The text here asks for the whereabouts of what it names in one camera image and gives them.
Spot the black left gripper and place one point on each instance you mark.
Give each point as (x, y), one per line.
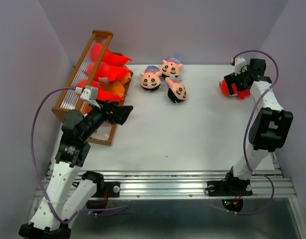
(123, 112)

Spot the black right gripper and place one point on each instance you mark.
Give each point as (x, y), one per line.
(231, 78)

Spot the red shark plush back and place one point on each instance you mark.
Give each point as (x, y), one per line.
(231, 90)

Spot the red shark plush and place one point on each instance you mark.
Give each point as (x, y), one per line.
(103, 95)
(108, 73)
(109, 57)
(231, 90)

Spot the orange shark plush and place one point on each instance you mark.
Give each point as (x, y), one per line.
(126, 78)
(114, 87)

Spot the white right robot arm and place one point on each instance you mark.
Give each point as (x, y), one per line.
(268, 125)

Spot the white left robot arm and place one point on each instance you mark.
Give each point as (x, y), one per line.
(58, 209)

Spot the wooden toy shelf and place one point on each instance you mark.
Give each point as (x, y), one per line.
(83, 75)

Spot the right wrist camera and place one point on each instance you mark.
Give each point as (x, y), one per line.
(240, 65)

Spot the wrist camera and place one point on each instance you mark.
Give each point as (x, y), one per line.
(240, 65)
(88, 94)

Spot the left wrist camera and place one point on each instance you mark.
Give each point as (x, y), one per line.
(88, 94)

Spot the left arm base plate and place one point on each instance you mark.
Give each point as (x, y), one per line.
(108, 189)

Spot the aluminium frame rail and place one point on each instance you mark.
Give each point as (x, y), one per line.
(154, 185)

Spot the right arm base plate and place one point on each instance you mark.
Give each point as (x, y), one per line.
(221, 189)

